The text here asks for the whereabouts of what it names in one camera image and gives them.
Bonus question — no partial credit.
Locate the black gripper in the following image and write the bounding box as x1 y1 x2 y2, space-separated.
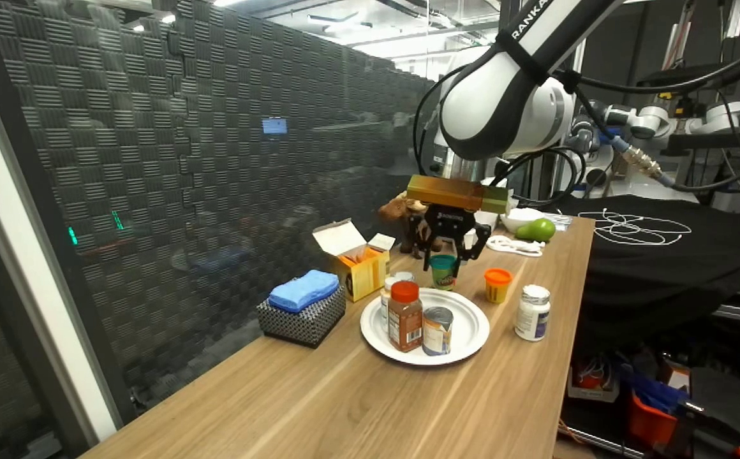
413 200 492 276

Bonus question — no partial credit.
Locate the small tub teal lid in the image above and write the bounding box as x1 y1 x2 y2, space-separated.
428 240 459 291

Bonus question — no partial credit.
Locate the brown spice bottle orange cap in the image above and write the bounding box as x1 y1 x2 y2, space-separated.
385 279 426 355

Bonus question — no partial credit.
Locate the small tin can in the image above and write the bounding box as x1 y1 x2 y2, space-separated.
422 306 457 356

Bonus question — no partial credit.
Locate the white paper plate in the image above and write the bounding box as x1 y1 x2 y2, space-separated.
357 284 492 370

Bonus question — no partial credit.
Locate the yellow tub orange lid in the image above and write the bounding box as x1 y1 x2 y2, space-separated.
482 265 515 306

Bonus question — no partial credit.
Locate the white crumpled wrapper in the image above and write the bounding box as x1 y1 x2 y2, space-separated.
482 232 548 260

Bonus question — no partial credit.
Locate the brown moose plush toy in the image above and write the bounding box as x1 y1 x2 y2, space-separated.
376 191 428 228

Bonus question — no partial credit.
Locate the white bowl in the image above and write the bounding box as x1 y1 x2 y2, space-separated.
502 207 546 232

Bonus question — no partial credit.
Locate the green pear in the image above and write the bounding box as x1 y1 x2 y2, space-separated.
514 217 560 245

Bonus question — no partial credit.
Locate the open yellow cardboard box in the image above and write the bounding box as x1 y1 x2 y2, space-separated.
311 217 399 302

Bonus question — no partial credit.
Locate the large white pill bottle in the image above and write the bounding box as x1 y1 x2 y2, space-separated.
514 283 553 344

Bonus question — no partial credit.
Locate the white background machine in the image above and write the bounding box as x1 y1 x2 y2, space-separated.
560 98 740 200

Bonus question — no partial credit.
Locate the blue plastic item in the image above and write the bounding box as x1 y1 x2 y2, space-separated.
622 372 686 414

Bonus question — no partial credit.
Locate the red plastic bin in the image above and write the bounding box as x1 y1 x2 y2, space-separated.
626 390 685 453

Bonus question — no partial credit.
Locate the white coiled cable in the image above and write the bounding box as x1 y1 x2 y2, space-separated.
576 207 695 250

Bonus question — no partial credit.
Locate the black robot cable with connector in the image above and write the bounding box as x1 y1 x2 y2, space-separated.
557 14 740 198

